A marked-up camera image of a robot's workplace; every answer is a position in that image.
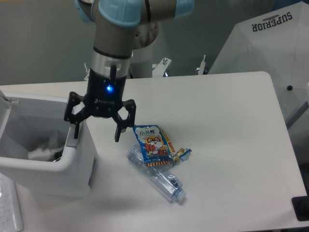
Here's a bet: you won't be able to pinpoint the paper in plastic sleeve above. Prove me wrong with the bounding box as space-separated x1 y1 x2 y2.
0 174 24 232

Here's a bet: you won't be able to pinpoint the crushed clear plastic bottle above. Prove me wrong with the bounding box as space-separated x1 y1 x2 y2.
126 145 186 203

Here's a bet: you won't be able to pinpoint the white metal frame bracket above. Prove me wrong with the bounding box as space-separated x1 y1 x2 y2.
84 55 209 81

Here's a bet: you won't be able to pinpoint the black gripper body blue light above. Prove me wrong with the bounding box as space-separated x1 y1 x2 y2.
83 68 126 118

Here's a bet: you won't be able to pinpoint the small yellow blue wrapper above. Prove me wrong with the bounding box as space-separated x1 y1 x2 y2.
169 148 192 167

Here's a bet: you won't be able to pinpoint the black device at table edge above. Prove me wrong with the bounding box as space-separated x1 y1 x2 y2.
292 196 309 221

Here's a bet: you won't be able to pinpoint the white crumpled tissue in bin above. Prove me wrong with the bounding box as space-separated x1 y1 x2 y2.
27 130 65 161

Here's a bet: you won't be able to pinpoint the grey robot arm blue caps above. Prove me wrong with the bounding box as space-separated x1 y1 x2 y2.
64 0 195 142

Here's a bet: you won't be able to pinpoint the white push-lid trash can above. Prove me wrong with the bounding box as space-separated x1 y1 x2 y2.
0 92 98 197

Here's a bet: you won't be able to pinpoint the white SUPERIOR umbrella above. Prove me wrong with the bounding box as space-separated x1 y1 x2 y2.
209 2 309 119

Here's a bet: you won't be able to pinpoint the blue cartoon snack bag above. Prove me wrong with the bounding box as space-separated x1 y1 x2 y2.
133 125 176 166

